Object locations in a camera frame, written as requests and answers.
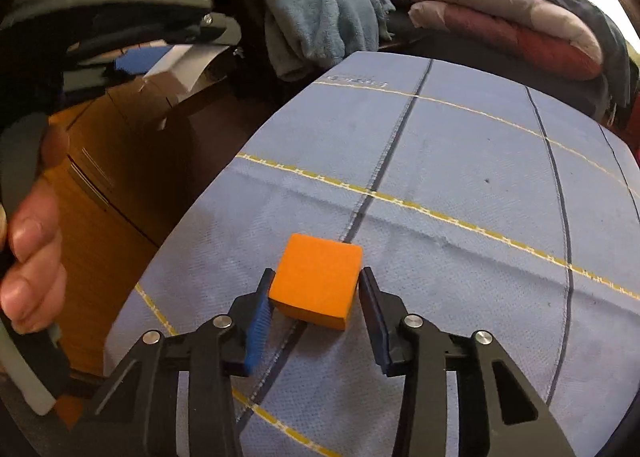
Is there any blue checked tablecloth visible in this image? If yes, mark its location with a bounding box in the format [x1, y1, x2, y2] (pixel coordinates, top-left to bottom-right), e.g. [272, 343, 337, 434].
[104, 53, 639, 456]

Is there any wooden wardrobe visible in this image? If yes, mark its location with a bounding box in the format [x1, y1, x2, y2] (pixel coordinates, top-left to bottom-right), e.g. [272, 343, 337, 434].
[39, 50, 271, 378]

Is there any light blue fleece towel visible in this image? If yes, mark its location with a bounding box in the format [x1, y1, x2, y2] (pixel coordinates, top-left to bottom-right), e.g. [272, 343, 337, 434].
[263, 0, 395, 82]

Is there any orange foam cube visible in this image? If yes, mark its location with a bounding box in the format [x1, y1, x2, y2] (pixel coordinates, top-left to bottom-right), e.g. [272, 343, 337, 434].
[269, 234, 363, 331]

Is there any white red paper cup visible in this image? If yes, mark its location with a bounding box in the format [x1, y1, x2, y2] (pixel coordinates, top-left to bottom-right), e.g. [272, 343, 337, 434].
[143, 44, 229, 95]

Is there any red grey folded quilt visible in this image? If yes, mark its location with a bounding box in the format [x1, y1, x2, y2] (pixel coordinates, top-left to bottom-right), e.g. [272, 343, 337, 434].
[392, 0, 604, 81]

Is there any person's left hand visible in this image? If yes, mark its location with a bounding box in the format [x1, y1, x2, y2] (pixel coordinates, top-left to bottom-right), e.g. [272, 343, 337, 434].
[1, 124, 70, 335]

